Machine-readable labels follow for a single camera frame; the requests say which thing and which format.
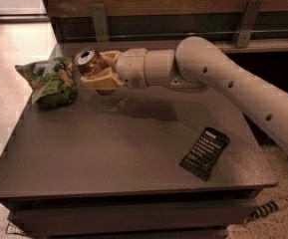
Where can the green chip bag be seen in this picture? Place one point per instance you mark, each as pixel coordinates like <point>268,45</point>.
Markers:
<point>51,81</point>

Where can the black snack bar wrapper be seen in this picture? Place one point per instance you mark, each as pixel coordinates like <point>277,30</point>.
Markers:
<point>205,152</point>

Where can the metal rail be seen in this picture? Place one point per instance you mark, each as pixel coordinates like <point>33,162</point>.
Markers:
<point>212,36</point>

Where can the grey drawer front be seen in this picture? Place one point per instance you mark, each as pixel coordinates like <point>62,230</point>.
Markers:
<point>132,217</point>

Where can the left metal bracket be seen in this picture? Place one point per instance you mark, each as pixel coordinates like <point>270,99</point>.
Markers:
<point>100,22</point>

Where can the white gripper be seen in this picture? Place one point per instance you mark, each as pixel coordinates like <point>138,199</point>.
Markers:
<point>132,69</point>

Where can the orange soda can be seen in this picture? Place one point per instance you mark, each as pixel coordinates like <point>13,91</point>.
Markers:
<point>88,62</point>

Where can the metal bracket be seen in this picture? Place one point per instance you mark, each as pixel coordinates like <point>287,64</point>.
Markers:
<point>100,22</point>
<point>242,36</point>

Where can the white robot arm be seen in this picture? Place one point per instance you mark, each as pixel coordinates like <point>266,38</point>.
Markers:
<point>193,66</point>

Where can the right metal bracket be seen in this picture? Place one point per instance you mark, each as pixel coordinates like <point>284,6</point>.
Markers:
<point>242,36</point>

